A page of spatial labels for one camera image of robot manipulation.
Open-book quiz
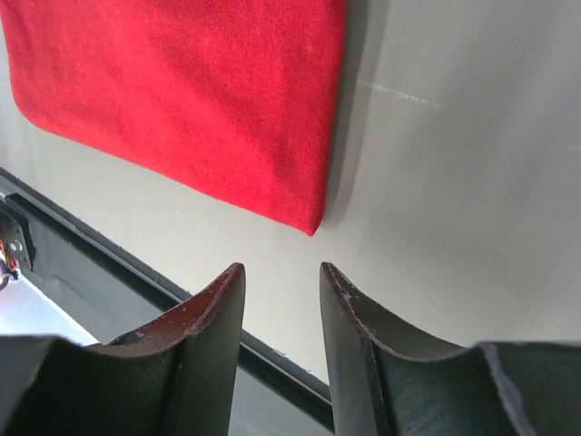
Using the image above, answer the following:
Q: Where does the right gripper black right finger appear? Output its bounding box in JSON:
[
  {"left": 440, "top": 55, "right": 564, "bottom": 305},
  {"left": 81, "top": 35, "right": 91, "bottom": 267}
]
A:
[{"left": 320, "top": 263, "right": 580, "bottom": 435}]

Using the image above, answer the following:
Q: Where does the dark red t-shirt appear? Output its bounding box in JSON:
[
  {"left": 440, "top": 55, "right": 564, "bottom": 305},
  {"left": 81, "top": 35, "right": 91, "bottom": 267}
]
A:
[{"left": 1, "top": 1, "right": 347, "bottom": 235}]

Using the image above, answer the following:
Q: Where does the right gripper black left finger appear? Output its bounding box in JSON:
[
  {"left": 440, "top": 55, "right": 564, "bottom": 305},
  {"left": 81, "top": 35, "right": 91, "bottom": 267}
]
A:
[{"left": 1, "top": 263, "right": 245, "bottom": 435}]

